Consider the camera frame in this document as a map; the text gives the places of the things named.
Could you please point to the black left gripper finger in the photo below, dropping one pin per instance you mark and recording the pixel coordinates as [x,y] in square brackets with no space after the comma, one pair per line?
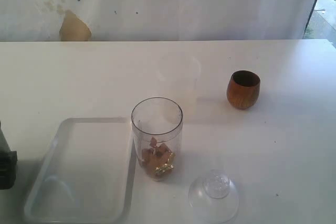
[8,169]

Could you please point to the grey metal cup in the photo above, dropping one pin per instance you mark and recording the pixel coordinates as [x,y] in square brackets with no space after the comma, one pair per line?
[4,147]

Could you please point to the brown wooden cup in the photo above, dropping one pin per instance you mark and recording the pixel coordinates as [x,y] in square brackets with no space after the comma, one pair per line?
[243,89]

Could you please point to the clear glass jar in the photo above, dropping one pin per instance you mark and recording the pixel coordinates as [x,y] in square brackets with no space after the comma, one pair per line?
[157,125]

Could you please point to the clear plastic tray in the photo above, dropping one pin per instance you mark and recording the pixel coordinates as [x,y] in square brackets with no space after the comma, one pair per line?
[83,176]

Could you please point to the translucent plastic measuring cup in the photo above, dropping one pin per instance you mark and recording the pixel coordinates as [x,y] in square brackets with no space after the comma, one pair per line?
[177,76]

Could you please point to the clear plastic dome lid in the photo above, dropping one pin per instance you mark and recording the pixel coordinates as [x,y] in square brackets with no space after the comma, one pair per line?
[214,197]

